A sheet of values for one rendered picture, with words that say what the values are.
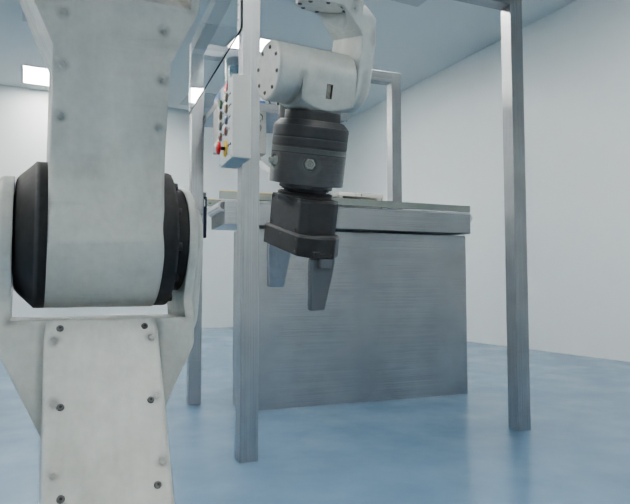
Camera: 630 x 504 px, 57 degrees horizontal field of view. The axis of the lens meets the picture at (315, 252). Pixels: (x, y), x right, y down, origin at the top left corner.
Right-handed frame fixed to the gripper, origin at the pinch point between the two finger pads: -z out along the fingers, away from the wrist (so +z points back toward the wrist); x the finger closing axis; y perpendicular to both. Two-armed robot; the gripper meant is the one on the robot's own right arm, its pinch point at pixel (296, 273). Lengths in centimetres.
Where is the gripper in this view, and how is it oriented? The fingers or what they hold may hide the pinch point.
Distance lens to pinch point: 71.1
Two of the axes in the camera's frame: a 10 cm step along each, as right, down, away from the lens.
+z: 1.0, -9.8, -1.7
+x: -4.9, -2.0, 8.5
